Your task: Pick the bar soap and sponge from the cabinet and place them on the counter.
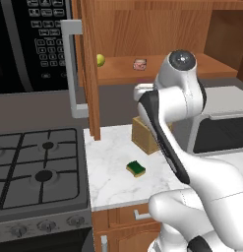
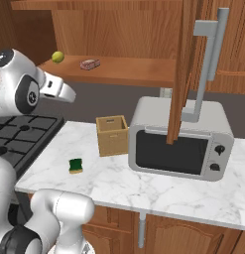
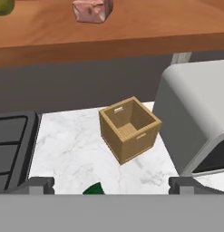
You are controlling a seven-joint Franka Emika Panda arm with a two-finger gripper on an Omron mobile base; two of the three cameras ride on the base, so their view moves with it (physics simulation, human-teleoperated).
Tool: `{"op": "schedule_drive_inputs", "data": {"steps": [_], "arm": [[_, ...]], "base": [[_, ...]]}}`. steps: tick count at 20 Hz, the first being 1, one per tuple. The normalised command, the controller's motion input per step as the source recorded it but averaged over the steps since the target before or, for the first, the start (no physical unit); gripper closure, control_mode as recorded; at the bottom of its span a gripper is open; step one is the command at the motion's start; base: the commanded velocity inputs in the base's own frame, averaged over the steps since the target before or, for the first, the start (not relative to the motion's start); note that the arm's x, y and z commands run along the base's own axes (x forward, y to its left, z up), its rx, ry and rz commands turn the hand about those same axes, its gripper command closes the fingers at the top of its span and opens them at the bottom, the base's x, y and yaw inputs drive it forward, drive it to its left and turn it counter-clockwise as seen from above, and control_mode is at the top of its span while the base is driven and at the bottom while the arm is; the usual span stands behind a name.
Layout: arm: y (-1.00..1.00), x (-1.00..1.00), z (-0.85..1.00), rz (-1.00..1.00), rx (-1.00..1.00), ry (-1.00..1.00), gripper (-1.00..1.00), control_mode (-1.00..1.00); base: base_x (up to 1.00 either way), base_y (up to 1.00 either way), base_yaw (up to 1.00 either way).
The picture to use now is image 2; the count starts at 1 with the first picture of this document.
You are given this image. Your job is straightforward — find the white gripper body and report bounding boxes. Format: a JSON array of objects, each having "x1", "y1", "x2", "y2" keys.
[{"x1": 57, "y1": 79, "x2": 77, "y2": 104}]

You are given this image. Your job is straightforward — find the pink bar soap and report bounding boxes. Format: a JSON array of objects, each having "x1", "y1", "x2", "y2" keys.
[{"x1": 79, "y1": 59, "x2": 101, "y2": 71}]

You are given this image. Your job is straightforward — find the open wooden cabinet door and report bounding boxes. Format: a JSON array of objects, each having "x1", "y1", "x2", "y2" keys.
[{"x1": 166, "y1": 0, "x2": 207, "y2": 146}]

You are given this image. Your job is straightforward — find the wooden base cabinet door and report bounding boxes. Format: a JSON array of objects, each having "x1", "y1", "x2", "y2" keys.
[
  {"x1": 145, "y1": 213, "x2": 245, "y2": 254},
  {"x1": 81, "y1": 205, "x2": 142, "y2": 254}
]

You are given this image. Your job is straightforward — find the yellow-green lime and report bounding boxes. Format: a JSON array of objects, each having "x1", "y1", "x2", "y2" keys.
[{"x1": 51, "y1": 51, "x2": 65, "y2": 64}]

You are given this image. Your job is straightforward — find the black gas hob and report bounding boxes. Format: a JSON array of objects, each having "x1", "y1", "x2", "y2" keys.
[{"x1": 0, "y1": 114, "x2": 66, "y2": 180}]

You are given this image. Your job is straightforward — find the light wooden box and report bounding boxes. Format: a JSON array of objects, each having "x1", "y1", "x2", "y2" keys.
[{"x1": 95, "y1": 114, "x2": 130, "y2": 158}]

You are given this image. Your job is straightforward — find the grey microwave oven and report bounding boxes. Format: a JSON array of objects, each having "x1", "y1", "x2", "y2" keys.
[{"x1": 128, "y1": 95, "x2": 235, "y2": 183}]

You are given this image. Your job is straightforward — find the wooden wall cabinet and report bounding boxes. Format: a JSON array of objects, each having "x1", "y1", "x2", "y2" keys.
[{"x1": 9, "y1": 0, "x2": 194, "y2": 89}]

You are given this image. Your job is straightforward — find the white wall socket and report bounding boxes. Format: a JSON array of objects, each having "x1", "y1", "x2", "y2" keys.
[{"x1": 159, "y1": 86, "x2": 175, "y2": 99}]

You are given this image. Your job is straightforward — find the long grey door handle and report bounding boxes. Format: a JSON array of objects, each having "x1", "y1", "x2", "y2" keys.
[{"x1": 181, "y1": 7, "x2": 231, "y2": 124}]

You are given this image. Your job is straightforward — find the short grey cabinet handle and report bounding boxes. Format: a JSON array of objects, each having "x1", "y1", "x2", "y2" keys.
[{"x1": 137, "y1": 212, "x2": 148, "y2": 249}]

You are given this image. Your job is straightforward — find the closed wooden wall cabinet door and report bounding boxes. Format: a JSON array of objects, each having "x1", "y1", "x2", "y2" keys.
[{"x1": 189, "y1": 0, "x2": 245, "y2": 96}]

